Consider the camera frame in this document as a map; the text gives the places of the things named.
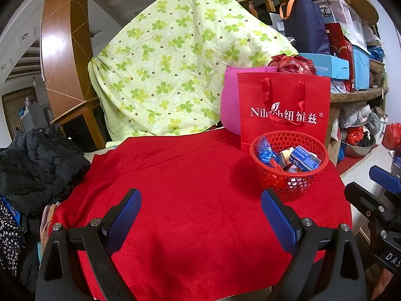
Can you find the metal bowl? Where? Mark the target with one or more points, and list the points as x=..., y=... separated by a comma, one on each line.
x=354, y=151

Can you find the orange wrapper with red net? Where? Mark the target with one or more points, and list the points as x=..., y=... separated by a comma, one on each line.
x=277, y=165

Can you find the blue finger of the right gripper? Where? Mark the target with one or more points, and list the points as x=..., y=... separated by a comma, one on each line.
x=385, y=179

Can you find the clear plastic storage box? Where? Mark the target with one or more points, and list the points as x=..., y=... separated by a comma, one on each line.
x=339, y=11

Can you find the green clover quilt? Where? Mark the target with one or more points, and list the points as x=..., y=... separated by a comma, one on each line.
x=163, y=73

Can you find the magenta pillow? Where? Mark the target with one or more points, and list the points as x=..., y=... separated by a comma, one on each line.
x=229, y=105

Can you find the blue plastic bag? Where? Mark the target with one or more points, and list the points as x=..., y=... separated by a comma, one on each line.
x=265, y=153

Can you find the wooden pillar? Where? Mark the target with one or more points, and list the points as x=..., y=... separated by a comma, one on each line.
x=66, y=51

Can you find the navy tote bag orange handles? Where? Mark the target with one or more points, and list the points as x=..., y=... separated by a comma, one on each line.
x=304, y=22

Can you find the light blue shoe box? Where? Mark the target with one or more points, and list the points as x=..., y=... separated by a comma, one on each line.
x=329, y=66

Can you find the red paper gift bag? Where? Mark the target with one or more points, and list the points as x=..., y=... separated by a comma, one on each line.
x=283, y=101

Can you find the red bed cloth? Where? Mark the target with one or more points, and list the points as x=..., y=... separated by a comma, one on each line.
x=201, y=233

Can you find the black jacket pile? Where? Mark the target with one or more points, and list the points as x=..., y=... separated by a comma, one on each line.
x=39, y=168

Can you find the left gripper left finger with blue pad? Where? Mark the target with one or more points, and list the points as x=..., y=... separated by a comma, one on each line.
x=60, y=274

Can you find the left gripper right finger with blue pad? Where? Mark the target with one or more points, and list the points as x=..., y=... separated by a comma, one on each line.
x=325, y=264

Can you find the red plastic mesh basket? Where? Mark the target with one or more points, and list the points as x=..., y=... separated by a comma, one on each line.
x=288, y=186

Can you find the white orange medicine box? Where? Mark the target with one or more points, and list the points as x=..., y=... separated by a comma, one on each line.
x=283, y=156

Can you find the red plastic bag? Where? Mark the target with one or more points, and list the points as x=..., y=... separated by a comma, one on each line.
x=292, y=64

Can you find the blue white medicine box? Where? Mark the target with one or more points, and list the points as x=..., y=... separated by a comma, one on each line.
x=304, y=160

